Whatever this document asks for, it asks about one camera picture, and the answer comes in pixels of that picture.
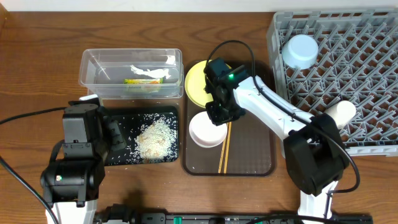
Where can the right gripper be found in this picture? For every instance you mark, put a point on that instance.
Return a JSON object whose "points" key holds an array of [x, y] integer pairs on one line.
{"points": [[222, 115]]}

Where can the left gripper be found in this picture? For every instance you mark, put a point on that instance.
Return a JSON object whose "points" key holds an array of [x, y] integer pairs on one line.
{"points": [[115, 137]]}

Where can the white pink bowl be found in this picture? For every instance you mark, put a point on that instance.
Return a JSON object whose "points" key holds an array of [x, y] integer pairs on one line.
{"points": [[204, 133]]}

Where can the green snack wrapper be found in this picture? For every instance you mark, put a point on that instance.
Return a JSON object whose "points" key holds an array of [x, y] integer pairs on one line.
{"points": [[143, 81]]}

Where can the pile of rice scraps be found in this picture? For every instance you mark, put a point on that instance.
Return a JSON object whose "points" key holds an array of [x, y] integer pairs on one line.
{"points": [[155, 140]]}

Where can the light blue bowl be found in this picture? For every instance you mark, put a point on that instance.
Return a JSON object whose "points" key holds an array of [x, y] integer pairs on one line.
{"points": [[300, 51]]}

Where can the pale green cup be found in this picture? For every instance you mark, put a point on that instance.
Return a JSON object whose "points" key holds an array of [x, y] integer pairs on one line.
{"points": [[342, 113]]}

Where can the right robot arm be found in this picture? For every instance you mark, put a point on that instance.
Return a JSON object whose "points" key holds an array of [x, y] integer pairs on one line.
{"points": [[313, 149]]}

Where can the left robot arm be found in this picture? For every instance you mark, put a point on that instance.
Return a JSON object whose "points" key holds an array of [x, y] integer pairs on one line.
{"points": [[75, 171]]}

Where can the grey dishwasher rack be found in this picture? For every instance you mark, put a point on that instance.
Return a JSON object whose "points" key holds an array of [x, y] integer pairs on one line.
{"points": [[356, 61]]}

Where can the yellow plate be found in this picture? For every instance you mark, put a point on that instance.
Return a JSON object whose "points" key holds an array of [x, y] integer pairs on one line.
{"points": [[195, 85]]}

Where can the right wooden chopstick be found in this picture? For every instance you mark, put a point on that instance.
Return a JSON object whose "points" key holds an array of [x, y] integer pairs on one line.
{"points": [[228, 138]]}

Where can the wooden chopstick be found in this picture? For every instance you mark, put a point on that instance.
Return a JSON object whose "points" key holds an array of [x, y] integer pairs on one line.
{"points": [[222, 150], [228, 138]]}

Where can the clear plastic bin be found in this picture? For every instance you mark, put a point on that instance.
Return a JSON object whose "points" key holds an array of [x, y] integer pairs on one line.
{"points": [[102, 71]]}

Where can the black plastic tray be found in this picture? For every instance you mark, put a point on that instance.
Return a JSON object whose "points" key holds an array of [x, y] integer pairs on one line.
{"points": [[124, 124]]}

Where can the left wooden chopstick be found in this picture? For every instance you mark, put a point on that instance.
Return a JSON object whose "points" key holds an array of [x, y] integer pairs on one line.
{"points": [[222, 150]]}

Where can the brown serving tray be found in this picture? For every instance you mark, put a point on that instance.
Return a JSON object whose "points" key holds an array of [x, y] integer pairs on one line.
{"points": [[251, 150]]}

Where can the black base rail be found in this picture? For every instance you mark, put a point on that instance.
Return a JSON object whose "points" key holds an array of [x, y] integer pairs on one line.
{"points": [[118, 213]]}

